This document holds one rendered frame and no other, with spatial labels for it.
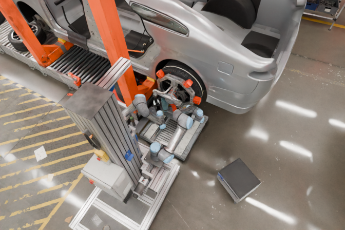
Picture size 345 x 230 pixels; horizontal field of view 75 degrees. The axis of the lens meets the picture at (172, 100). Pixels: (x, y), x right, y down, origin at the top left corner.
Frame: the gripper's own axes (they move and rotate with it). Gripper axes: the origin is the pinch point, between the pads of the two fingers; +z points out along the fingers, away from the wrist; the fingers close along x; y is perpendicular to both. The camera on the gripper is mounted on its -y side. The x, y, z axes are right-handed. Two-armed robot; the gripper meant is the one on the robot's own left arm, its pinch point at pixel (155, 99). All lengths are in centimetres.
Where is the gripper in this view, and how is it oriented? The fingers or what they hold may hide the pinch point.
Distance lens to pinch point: 299.6
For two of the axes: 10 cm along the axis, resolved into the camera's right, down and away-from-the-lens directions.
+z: -2.5, -7.7, 5.8
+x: 9.7, -2.3, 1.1
